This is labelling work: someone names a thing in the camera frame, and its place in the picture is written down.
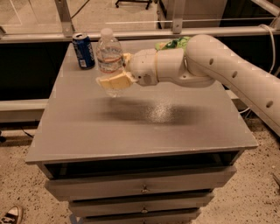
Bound clear plastic water bottle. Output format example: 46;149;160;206
95;28;124;98

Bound black rolling chair base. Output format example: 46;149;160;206
114;0;153;11

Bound grey drawer cabinet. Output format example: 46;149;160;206
26;50;257;224

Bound green chip bag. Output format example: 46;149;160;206
155;36;191;51

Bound blue pepsi can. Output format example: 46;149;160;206
73;33;95;69

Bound black and white sneaker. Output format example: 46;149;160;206
0;206;24;224

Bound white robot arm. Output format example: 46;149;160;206
96;35;280;135

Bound metal guard rail frame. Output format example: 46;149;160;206
0;0;279;44

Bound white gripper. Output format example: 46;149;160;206
96;48;214;90

